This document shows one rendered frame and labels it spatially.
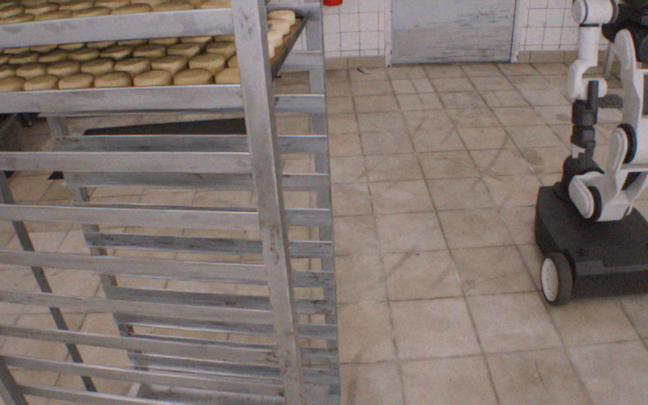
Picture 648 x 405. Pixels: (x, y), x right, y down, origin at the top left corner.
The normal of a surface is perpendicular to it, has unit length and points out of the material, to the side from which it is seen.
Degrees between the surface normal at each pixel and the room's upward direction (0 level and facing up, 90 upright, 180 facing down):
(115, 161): 90
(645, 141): 66
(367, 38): 90
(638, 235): 0
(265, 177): 90
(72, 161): 90
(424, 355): 0
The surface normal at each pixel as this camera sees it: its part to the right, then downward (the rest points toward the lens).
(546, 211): -0.05, -0.84
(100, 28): -0.12, 0.54
